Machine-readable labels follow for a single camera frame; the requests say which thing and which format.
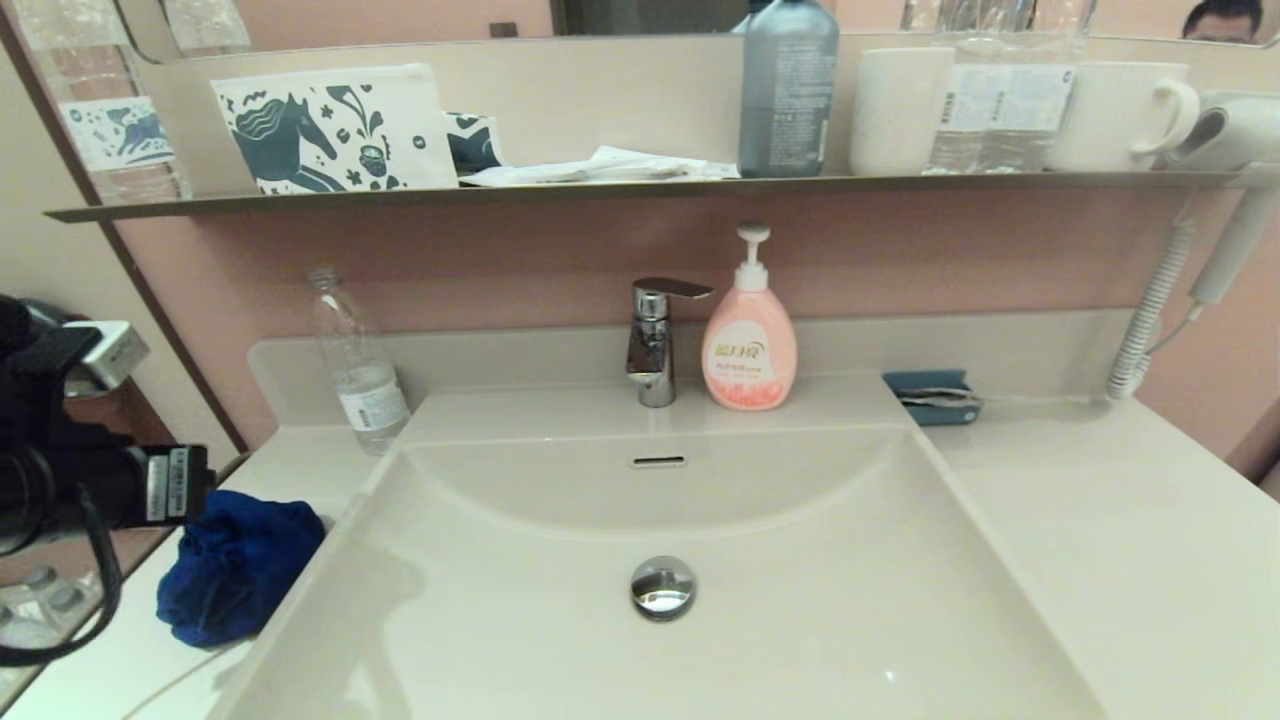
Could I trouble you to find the blue terry cleaning cloth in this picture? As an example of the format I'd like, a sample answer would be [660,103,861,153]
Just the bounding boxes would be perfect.
[156,490,327,649]

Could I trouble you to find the chrome faucet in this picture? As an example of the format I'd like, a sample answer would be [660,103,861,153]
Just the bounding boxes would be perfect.
[625,277,715,408]

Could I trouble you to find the white ceramic sink basin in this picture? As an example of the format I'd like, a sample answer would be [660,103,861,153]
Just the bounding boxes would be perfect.
[205,378,1106,720]

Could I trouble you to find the slim clear plastic water bottle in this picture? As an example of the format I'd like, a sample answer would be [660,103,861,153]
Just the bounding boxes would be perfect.
[308,267,412,456]

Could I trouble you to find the clear bottle horse print label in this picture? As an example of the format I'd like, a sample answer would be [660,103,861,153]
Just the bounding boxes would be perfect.
[10,0,191,206]

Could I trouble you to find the large horse print pouch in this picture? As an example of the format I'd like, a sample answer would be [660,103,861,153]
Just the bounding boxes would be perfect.
[210,64,461,196]

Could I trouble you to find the small horse print pouch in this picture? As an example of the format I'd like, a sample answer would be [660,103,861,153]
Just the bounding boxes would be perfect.
[445,112,508,177]

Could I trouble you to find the chrome drain stopper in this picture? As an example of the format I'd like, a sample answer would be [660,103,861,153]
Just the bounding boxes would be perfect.
[630,555,697,622]

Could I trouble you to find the white paper packets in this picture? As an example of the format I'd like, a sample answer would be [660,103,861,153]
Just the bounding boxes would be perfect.
[460,145,743,188]

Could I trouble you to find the pink soap pump bottle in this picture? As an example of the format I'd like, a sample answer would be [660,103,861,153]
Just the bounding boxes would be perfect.
[701,223,799,412]

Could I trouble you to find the grey plastic bottle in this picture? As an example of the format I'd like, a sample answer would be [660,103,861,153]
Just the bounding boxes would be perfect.
[739,0,841,180]

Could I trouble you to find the blue plastic holder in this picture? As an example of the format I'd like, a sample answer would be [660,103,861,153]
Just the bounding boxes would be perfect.
[881,370,984,427]

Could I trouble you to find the white hair dryer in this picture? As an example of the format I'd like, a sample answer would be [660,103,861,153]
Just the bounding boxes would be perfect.
[1163,88,1280,306]

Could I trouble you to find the brown wall pouch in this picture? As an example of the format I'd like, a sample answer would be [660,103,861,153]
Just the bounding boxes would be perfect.
[62,380,181,451]

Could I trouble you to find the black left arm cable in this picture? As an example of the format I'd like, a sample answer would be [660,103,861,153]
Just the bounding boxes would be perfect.
[0,482,124,668]

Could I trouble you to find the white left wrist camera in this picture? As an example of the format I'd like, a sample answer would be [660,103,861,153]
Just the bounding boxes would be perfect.
[62,320,151,393]

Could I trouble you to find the wall mirror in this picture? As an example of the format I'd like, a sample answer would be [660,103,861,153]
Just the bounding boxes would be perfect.
[115,0,1280,67]

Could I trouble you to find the metal wall shelf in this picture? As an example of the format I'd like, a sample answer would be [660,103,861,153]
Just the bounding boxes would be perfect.
[45,170,1280,224]

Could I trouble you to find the white handleless cup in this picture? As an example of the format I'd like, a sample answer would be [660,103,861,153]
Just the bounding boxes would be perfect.
[850,46,958,178]

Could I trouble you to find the white coiled dryer cord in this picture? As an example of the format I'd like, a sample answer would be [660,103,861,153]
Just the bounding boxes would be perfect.
[1105,213,1198,401]

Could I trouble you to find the white mug with handle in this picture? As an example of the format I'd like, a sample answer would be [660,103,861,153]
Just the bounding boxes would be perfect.
[1044,61,1201,173]

